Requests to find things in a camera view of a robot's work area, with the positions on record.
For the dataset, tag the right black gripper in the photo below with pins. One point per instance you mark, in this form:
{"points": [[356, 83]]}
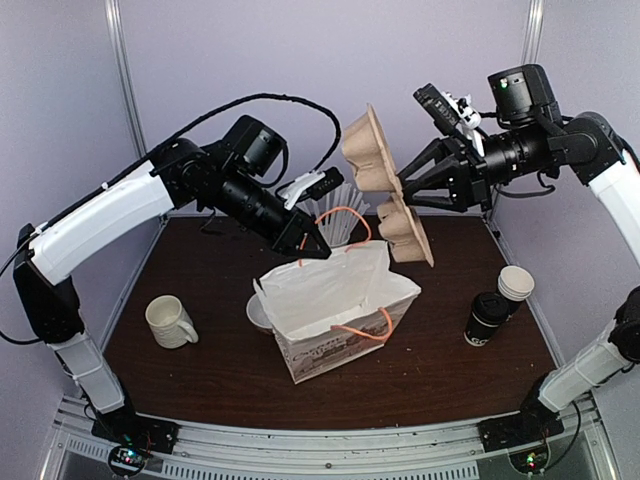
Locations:
{"points": [[467, 175]]}

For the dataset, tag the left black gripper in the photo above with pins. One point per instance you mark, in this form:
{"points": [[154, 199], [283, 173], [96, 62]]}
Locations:
{"points": [[294, 231]]}

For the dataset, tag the white paper takeout bag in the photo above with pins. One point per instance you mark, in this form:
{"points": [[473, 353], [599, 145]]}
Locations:
{"points": [[326, 313]]}

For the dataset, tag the cardboard cup carrier tray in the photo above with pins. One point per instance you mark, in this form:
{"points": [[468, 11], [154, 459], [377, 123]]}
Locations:
{"points": [[366, 150]]}

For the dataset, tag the stack of paper cups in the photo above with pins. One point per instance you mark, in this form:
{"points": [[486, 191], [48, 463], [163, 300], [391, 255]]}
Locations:
{"points": [[515, 285]]}

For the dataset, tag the black plastic cup lid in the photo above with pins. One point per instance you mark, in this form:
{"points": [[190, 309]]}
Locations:
{"points": [[490, 308]]}

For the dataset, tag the black paper coffee cup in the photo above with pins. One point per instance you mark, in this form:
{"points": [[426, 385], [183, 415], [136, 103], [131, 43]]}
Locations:
{"points": [[479, 330]]}

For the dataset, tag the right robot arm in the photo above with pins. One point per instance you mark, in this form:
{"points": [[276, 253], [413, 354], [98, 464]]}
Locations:
{"points": [[604, 162]]}

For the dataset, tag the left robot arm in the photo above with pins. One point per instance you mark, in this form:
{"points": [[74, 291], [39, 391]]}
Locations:
{"points": [[220, 176]]}

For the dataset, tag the wrapped white straws bundle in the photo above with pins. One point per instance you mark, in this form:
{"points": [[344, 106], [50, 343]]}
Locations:
{"points": [[340, 222]]}

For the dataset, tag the white ceramic bowl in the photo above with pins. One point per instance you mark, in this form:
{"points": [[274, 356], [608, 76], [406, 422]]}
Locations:
{"points": [[257, 316]]}

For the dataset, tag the cream ceramic mug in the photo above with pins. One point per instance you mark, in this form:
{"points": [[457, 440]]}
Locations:
{"points": [[169, 322]]}

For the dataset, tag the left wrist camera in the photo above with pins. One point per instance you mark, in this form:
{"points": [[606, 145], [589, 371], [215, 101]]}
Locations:
{"points": [[312, 185]]}

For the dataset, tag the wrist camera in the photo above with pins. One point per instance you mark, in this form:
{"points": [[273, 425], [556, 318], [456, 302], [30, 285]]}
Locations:
{"points": [[452, 115], [312, 185]]}

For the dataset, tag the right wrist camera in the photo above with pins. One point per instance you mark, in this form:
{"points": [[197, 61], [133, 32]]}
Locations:
{"points": [[452, 115]]}

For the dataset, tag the right aluminium corner post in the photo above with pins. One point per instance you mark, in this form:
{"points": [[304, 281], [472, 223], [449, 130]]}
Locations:
{"points": [[511, 87]]}

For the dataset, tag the aluminium corner post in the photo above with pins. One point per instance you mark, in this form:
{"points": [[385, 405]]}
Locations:
{"points": [[117, 37], [511, 87]]}

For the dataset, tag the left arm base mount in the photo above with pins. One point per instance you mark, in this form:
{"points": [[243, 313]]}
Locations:
{"points": [[137, 439]]}

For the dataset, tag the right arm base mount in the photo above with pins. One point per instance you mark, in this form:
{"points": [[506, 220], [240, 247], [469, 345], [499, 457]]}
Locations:
{"points": [[525, 434]]}

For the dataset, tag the left aluminium corner post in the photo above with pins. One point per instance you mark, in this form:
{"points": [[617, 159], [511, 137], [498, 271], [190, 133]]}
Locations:
{"points": [[117, 37]]}

